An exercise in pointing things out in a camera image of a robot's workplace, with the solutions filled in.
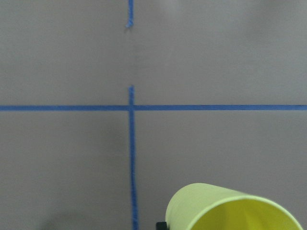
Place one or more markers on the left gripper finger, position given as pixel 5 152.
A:
pixel 161 226

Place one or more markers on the yellow plastic cup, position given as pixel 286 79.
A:
pixel 202 206

